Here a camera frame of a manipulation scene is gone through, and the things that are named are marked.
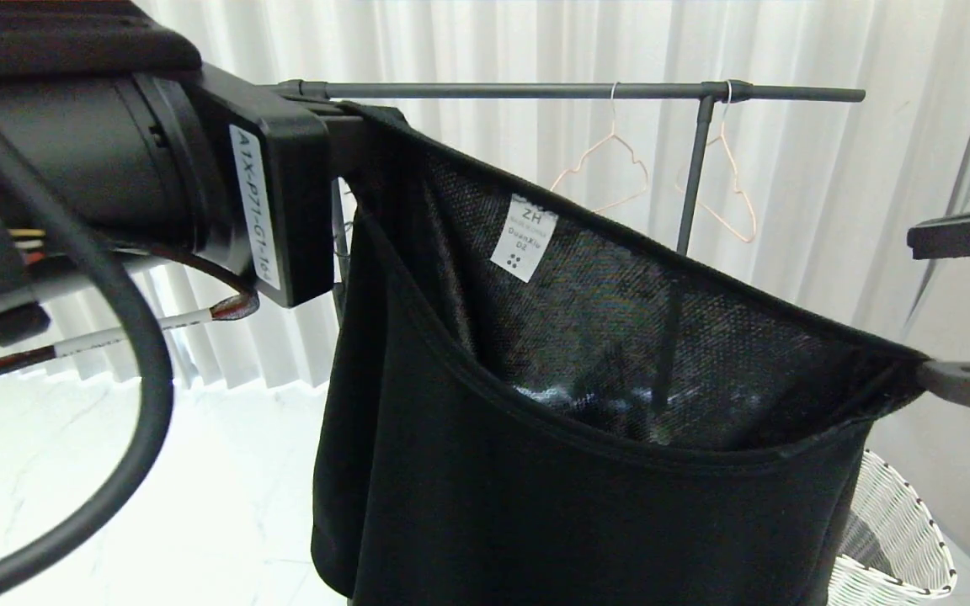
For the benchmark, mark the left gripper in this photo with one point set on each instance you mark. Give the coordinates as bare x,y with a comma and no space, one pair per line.
114,160

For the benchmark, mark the pink clothes hanger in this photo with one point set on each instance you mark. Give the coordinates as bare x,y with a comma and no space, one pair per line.
613,139
734,168

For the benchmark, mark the black short-sleeved shirt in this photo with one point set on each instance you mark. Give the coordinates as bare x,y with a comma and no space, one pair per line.
535,505

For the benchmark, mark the white laundry basket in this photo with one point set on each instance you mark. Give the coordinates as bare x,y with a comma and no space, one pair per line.
898,539

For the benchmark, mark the black clothes rack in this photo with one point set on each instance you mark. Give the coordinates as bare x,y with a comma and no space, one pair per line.
493,90

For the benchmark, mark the white curtain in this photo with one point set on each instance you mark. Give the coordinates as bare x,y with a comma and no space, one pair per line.
468,42

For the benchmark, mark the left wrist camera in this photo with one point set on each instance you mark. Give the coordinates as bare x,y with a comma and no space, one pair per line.
64,38

